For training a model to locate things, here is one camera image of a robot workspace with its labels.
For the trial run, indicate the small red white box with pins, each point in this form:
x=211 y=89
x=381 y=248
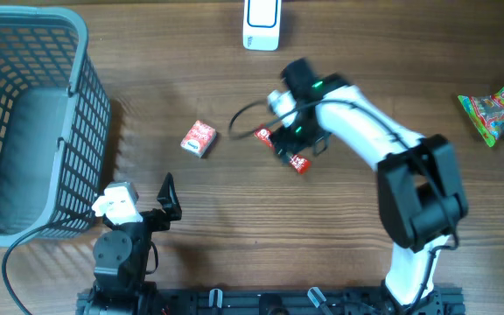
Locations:
x=198 y=139

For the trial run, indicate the red Nescafe coffee stick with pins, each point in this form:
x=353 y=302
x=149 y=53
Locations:
x=299 y=163

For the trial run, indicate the grey plastic mesh basket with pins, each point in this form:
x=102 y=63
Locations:
x=54 y=125

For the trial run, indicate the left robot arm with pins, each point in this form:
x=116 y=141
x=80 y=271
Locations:
x=121 y=255

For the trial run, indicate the green Haribo gummy bag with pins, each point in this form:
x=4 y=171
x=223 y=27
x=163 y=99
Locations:
x=486 y=114

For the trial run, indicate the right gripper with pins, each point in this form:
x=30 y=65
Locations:
x=293 y=143

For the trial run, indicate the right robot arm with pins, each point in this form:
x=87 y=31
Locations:
x=419 y=190

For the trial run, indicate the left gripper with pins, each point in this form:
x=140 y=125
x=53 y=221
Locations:
x=166 y=198

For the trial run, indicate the white barcode scanner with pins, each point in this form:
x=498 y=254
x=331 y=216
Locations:
x=261 y=24

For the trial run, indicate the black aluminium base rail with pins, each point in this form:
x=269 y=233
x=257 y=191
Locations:
x=350 y=301

